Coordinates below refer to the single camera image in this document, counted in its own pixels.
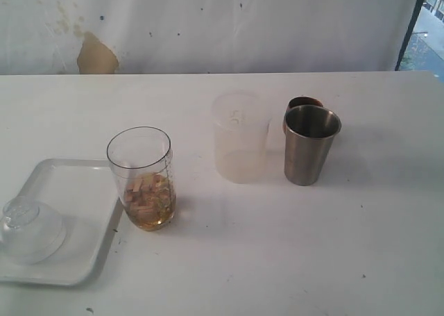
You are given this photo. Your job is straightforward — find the brown wooden cup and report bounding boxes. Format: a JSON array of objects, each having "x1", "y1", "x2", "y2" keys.
[{"x1": 282, "y1": 97, "x2": 325, "y2": 138}]

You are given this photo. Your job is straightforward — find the white plastic tray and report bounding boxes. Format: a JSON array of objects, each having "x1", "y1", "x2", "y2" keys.
[{"x1": 1, "y1": 158, "x2": 121, "y2": 287}]

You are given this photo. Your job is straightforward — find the stainless steel cup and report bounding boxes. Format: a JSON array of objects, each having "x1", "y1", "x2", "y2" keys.
[{"x1": 284, "y1": 105, "x2": 341, "y2": 186}]

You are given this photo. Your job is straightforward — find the clear plastic shaker lid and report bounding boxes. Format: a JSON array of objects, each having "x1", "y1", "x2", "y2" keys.
[{"x1": 1, "y1": 196, "x2": 67, "y2": 265}]

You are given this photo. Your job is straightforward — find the clear plastic shaker cup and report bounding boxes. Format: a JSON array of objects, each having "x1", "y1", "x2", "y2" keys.
[{"x1": 106, "y1": 126, "x2": 177, "y2": 231}]

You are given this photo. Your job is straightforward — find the dark window frame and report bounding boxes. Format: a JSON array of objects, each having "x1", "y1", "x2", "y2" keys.
[{"x1": 395, "y1": 0, "x2": 425, "y2": 71}]

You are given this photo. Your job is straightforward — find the translucent white plastic container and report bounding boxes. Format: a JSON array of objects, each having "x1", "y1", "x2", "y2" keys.
[{"x1": 211, "y1": 91, "x2": 271, "y2": 184}]

